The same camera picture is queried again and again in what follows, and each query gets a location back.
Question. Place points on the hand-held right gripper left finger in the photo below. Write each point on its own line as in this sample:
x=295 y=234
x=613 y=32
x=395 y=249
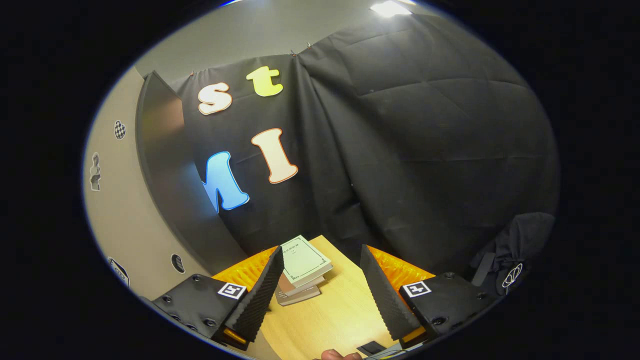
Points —
x=260 y=295

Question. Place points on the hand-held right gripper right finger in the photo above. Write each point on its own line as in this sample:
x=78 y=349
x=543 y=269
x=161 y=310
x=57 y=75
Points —
x=385 y=300

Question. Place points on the grey cabinet door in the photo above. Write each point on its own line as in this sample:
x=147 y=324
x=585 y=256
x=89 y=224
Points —
x=130 y=215

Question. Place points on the dark grey cabinet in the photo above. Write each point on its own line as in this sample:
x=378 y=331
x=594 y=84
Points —
x=165 y=165

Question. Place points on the brown book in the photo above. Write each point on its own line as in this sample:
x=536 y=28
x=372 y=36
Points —
x=286 y=286

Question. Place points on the beige book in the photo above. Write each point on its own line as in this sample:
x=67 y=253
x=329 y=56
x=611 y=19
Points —
x=300 y=296

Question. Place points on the small flat black object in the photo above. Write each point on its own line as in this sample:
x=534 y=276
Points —
x=370 y=348

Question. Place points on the pale green book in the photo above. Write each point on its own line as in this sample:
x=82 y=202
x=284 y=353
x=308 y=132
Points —
x=305 y=260

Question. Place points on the black bag with white logo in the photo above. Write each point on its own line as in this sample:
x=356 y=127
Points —
x=520 y=240

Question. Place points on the black backdrop cloth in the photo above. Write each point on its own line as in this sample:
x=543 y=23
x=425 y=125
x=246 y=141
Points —
x=425 y=150

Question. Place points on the small ceiling light panel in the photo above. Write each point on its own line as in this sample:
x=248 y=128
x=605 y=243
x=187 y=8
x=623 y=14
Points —
x=390 y=7

